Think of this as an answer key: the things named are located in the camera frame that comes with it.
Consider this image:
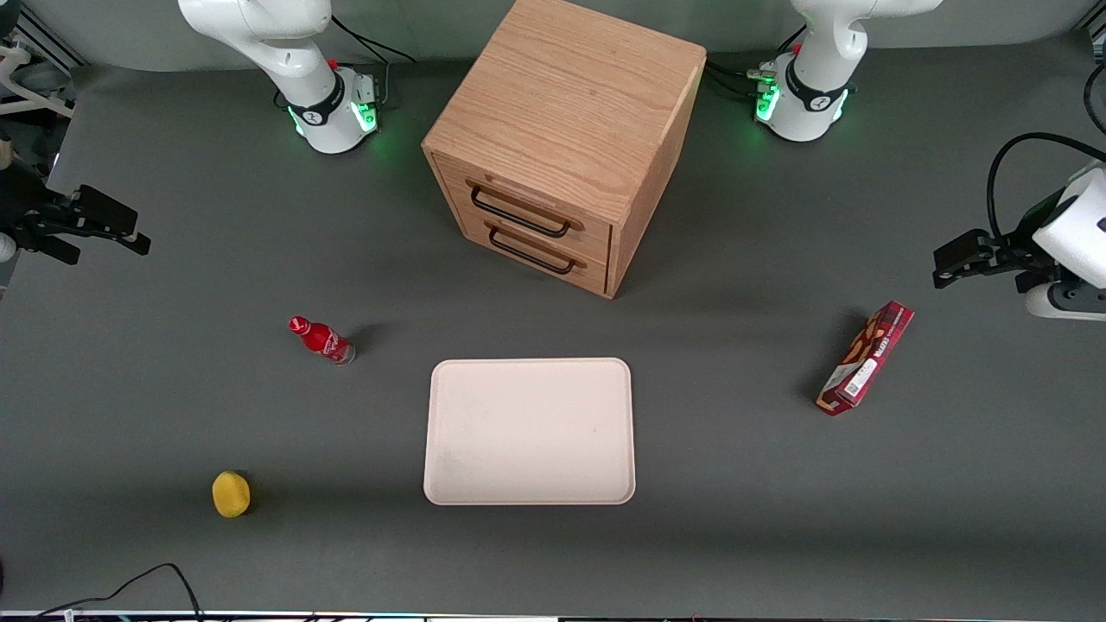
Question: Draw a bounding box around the red soda bottle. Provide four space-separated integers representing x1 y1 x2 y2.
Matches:
288 315 357 366

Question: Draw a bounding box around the black wire drawer handle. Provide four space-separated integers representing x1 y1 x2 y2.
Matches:
487 223 578 276
469 184 575 240

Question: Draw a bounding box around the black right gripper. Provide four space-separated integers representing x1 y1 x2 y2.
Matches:
0 162 153 266

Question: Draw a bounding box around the black table edge cable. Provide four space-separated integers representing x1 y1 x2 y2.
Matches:
33 562 205 622

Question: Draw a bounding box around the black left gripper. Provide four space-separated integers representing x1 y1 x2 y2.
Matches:
931 192 1071 296

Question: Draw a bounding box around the black base cable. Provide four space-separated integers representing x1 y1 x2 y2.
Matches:
705 57 772 86
331 12 417 67
705 73 765 101

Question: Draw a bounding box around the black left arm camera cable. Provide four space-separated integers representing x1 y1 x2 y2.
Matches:
985 131 1106 244

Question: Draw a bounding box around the yellow lemon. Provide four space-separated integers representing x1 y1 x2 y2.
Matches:
212 470 252 519

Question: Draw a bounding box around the wooden drawer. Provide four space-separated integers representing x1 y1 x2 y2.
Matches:
431 154 616 263
448 203 613 297

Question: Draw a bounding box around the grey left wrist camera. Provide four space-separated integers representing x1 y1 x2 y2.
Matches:
1026 280 1106 322

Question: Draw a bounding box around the beige plastic tray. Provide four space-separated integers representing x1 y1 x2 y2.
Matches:
423 357 637 507

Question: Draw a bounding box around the black hanging cable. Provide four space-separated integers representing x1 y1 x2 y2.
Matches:
1084 60 1106 136

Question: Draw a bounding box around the wooden drawer cabinet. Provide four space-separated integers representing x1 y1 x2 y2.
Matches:
422 0 708 301

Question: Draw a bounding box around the white tubular frame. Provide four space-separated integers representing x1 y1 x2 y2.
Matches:
0 43 75 120

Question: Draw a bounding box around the red cookie box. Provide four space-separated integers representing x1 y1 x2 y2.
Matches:
816 300 916 417

